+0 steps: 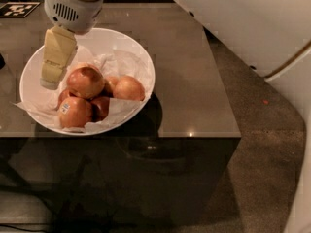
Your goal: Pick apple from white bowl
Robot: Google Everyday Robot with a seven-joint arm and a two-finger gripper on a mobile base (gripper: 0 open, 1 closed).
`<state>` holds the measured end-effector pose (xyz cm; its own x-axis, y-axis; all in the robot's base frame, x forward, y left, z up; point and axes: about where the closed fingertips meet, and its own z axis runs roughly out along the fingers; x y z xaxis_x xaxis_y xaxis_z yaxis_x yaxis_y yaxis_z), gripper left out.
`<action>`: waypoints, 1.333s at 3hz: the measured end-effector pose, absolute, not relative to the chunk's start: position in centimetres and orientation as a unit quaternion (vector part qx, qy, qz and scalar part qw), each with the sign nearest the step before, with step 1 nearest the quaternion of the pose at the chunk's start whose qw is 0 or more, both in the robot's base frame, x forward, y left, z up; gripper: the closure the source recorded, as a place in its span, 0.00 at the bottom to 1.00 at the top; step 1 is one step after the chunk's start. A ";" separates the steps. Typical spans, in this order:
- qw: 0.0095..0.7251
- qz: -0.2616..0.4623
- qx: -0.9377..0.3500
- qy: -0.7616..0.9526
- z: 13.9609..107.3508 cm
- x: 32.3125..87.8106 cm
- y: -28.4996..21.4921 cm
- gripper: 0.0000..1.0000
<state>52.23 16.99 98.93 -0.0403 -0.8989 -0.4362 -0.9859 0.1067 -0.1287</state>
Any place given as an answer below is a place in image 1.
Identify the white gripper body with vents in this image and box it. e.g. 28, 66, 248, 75
44, 0, 103, 35

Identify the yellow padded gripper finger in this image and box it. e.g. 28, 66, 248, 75
40, 26, 77, 90

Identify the large top red-yellow apple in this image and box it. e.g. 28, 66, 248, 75
66, 66, 105, 99

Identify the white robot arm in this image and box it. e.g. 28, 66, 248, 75
123, 0, 311, 233

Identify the hidden left red apple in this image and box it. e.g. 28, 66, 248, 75
57, 89, 73, 107

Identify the white bowl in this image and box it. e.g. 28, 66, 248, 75
18, 27, 156, 137

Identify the small middle apple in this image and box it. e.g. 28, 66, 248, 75
104, 76, 119, 96

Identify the front apple with sticker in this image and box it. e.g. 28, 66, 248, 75
58, 97, 93, 128

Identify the dark red lower apple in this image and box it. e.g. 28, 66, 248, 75
91, 96, 110, 122

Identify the right red-yellow apple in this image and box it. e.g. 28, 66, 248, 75
113, 76, 145, 101

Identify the dark object at left edge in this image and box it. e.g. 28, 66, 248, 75
0, 53, 6, 70

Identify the black white fiducial marker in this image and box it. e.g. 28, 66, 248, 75
0, 2, 40, 18

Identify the white crumpled paper liner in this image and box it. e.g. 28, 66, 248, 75
13, 45, 154, 134

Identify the black cable on floor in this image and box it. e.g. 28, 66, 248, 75
0, 223, 48, 233

